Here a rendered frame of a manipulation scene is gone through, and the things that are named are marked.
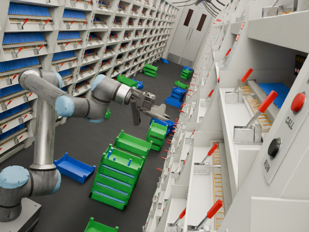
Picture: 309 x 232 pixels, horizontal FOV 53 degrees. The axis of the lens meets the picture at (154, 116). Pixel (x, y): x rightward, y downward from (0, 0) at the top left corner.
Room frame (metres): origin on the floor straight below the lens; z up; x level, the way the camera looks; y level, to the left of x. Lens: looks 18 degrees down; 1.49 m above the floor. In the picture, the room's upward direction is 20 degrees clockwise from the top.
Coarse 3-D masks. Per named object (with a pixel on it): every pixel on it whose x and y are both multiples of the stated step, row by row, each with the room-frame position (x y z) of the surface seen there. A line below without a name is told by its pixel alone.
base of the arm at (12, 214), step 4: (20, 204) 1.45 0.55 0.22; (0, 208) 1.36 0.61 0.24; (4, 208) 1.36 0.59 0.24; (8, 208) 1.37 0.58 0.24; (12, 208) 1.39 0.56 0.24; (16, 208) 1.41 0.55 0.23; (20, 208) 1.45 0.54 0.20; (0, 212) 1.35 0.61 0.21; (4, 212) 1.36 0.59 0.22; (8, 212) 1.37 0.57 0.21; (12, 212) 1.39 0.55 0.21; (16, 212) 1.41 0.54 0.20; (20, 212) 1.44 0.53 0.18; (0, 216) 1.35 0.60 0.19; (4, 216) 1.36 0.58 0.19; (8, 216) 1.38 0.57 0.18; (12, 216) 1.39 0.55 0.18; (16, 216) 1.41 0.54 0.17; (0, 220) 1.35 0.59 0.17; (4, 220) 1.36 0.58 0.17; (8, 220) 1.37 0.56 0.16; (12, 220) 1.39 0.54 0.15
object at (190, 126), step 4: (188, 124) 1.60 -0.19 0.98; (192, 124) 1.60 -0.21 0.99; (188, 128) 1.60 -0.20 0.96; (192, 128) 1.60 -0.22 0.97; (188, 132) 1.59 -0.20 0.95; (192, 132) 1.59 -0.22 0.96; (188, 136) 1.52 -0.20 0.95; (192, 136) 1.52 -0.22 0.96; (184, 140) 1.46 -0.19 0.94; (184, 144) 1.41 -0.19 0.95; (188, 144) 1.40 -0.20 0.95; (184, 148) 1.35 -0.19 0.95; (188, 148) 1.35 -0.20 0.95; (184, 152) 1.30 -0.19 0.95; (184, 156) 1.26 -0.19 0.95; (180, 160) 1.21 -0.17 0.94; (180, 168) 1.13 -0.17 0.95; (176, 172) 1.00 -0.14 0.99; (176, 176) 1.00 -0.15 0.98
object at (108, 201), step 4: (92, 192) 2.04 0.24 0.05; (92, 196) 2.04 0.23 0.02; (96, 196) 2.04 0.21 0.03; (100, 196) 2.04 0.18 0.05; (100, 200) 2.04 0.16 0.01; (104, 200) 2.04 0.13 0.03; (108, 200) 2.04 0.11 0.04; (112, 200) 2.04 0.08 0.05; (108, 204) 2.04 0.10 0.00; (112, 204) 2.04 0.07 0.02; (116, 204) 2.04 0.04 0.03; (120, 204) 2.04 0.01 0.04; (124, 204) 2.04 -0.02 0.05; (120, 208) 2.04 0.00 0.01; (124, 208) 2.04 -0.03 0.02
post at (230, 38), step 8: (240, 0) 1.61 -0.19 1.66; (248, 0) 1.60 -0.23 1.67; (240, 8) 1.60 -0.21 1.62; (224, 40) 1.61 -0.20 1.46; (232, 40) 1.60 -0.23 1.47; (224, 48) 1.60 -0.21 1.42; (208, 80) 1.61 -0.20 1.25; (208, 88) 1.60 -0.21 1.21; (192, 120) 1.61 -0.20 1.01; (184, 136) 1.61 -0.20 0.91; (176, 152) 1.69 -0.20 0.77; (168, 176) 1.61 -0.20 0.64; (160, 192) 1.61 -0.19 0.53
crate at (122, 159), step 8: (112, 152) 2.24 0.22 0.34; (120, 152) 2.24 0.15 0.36; (104, 160) 2.04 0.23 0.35; (112, 160) 2.04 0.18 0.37; (120, 160) 2.18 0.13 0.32; (128, 160) 2.23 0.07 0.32; (136, 160) 2.23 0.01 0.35; (120, 168) 2.04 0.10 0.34; (128, 168) 2.04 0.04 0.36; (136, 168) 2.15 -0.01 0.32; (136, 176) 2.04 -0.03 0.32
